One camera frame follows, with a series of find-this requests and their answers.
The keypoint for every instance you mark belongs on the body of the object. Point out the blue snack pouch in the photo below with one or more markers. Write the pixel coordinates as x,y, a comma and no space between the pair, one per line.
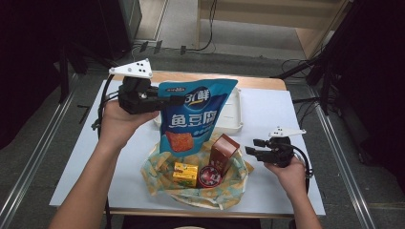
194,120

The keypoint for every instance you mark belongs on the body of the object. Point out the person's right hand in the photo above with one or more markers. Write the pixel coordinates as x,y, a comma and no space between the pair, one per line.
291,178

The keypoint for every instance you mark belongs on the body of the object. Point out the black angled bracket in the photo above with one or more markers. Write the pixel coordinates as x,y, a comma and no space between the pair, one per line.
85,111

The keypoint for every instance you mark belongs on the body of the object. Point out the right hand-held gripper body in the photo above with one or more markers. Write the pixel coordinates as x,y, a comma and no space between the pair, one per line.
280,152

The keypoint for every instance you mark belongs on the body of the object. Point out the person's left hand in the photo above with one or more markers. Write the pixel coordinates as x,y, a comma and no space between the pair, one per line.
117,127

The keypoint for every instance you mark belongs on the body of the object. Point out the red round tin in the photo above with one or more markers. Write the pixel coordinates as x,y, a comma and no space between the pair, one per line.
209,177

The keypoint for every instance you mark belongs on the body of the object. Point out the black cabinet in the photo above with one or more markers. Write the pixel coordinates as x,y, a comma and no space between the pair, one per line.
119,25

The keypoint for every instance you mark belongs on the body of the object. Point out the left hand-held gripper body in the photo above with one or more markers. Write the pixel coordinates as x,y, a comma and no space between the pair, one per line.
137,98

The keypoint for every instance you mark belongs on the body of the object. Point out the black metal stand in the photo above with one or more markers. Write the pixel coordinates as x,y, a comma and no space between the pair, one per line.
64,76

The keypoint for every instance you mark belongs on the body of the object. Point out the light wooden furniture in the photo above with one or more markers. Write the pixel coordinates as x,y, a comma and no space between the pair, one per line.
254,16

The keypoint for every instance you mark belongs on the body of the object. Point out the white plastic tray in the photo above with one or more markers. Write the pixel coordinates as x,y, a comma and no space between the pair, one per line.
230,117

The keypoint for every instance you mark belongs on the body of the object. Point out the green orange patterned bag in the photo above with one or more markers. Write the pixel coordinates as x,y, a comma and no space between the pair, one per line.
191,198

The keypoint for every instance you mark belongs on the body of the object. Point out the metal floor rail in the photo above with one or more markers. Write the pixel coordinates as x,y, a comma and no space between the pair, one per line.
35,156
344,159

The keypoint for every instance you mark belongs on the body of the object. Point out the white table mat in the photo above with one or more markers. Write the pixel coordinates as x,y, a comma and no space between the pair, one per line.
270,105

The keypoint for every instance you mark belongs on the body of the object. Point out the yellow drink carton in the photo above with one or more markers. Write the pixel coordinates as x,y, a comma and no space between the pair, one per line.
184,175

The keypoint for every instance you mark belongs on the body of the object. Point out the brown carton box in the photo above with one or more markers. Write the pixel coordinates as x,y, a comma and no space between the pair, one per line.
223,152

